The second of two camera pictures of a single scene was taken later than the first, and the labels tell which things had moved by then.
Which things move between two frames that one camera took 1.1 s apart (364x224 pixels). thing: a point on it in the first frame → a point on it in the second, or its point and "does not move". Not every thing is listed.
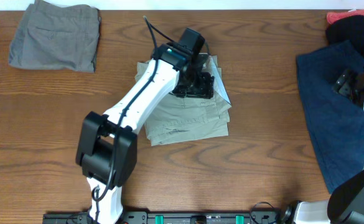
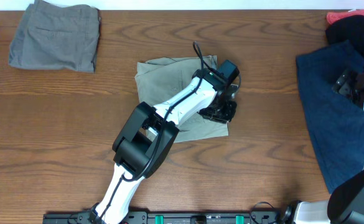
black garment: [358, 30] does not move
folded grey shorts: [62, 37] does not move
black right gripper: [346, 84] does not move
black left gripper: [206, 91] → [233, 109]
